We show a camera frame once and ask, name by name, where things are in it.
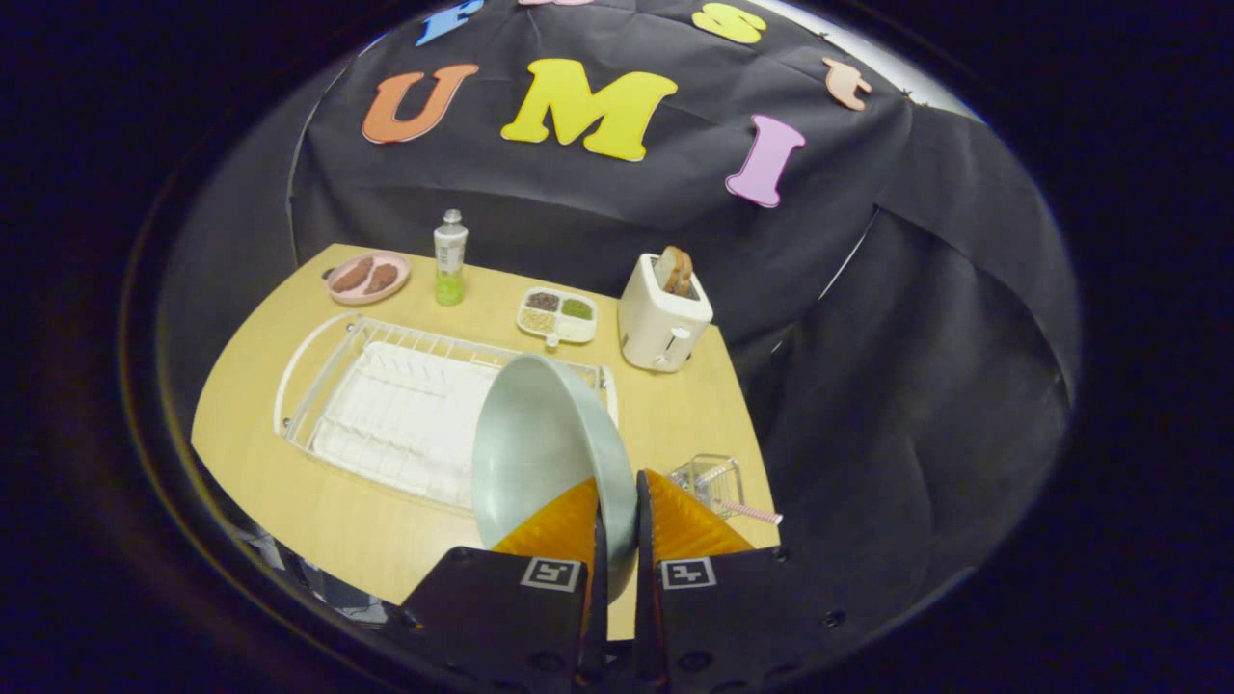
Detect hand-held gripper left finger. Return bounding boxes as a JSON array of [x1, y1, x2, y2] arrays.
[[384, 476, 610, 694]]

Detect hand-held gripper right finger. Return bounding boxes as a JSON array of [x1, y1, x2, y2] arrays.
[[634, 469, 871, 694]]

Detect white spoon pink striped handle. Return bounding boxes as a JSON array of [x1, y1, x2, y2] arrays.
[[713, 498, 784, 527]]

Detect clear wire cutlery basket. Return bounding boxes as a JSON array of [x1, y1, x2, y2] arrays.
[[667, 454, 745, 521]]

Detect pale green plate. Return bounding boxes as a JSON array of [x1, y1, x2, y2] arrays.
[[471, 354, 639, 603]]

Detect white wire dish rack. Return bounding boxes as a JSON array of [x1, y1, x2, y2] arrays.
[[273, 310, 619, 512]]

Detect white divided dish with beans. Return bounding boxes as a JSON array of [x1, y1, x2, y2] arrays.
[[516, 286, 599, 345]]

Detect pink plate with sausages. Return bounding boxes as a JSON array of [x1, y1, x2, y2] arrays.
[[325, 251, 412, 307]]

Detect black backdrop cloth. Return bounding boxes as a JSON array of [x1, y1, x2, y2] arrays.
[[154, 0, 1081, 618]]

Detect white toaster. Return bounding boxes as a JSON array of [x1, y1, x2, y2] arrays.
[[618, 253, 714, 374]]

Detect clear bottle green liquid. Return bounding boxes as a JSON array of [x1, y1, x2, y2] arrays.
[[433, 209, 469, 307]]

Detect brown bread slices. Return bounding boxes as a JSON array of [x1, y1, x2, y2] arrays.
[[655, 245, 694, 298]]

